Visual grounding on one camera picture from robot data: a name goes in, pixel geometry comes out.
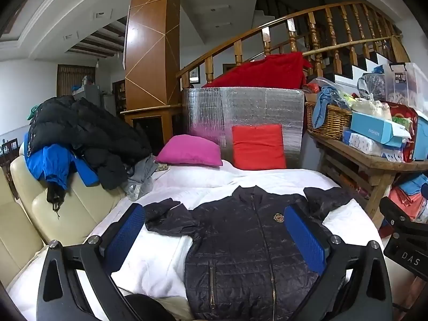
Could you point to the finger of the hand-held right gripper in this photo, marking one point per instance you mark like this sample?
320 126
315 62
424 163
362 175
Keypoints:
393 209

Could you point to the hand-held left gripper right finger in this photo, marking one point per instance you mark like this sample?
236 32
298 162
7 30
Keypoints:
306 240

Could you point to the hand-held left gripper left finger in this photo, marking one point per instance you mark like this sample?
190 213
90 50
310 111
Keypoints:
124 237

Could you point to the dark quilted jacket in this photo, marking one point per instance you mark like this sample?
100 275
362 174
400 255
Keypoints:
234 240

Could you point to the stack of salmon cloths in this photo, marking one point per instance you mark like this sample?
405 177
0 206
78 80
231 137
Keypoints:
406 204

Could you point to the blue folded cloth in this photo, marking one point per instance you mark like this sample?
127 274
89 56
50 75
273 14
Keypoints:
413 184

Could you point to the grey garment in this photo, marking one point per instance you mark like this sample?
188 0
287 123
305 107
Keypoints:
140 177

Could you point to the wooden table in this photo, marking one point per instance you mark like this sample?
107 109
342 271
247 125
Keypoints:
351 160

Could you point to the white dotted tissue pack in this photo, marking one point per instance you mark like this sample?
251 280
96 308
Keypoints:
361 143

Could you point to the blue plastic bin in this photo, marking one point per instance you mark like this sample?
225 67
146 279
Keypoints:
422 137

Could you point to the light blue cardboard box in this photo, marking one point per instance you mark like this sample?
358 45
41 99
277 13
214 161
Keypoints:
371 127

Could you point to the cream leather sofa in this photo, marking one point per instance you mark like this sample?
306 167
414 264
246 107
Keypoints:
33 207

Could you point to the red printed bag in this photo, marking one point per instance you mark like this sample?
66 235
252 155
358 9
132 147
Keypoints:
406 113

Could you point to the white quilted blanket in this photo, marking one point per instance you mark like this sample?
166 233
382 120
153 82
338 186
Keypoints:
200 177

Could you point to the cream knitted cloth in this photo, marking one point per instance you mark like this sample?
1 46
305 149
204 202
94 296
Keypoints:
369 108

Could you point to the blue jacket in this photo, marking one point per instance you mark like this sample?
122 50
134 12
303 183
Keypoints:
50 164

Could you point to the red pillow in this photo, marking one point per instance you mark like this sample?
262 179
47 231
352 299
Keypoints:
259 147

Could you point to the wicker basket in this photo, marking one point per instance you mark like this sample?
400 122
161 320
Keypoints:
331 120

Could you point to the pink pillow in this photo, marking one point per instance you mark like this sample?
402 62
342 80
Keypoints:
190 150

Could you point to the black puffer coat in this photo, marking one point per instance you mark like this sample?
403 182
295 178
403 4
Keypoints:
83 123

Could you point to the dark dotted plastic bag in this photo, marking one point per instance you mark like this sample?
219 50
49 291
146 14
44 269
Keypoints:
373 85

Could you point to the clear plastic storage box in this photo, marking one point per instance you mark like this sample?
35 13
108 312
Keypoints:
414 83

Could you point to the staircase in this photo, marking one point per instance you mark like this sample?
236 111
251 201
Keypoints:
354 68

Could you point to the grey cabinet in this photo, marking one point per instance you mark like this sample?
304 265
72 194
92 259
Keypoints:
87 92

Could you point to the silver foil insulation panel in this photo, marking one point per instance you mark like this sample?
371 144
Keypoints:
207 107

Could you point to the wooden lattice door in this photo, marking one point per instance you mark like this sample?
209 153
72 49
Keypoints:
67 77

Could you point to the red draped cloth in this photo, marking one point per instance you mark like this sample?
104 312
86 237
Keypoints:
267 72

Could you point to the wooden stair railing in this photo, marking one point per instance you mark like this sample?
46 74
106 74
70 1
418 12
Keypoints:
313 30

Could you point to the wooden pillar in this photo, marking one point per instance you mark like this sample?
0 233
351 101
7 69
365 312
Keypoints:
147 40

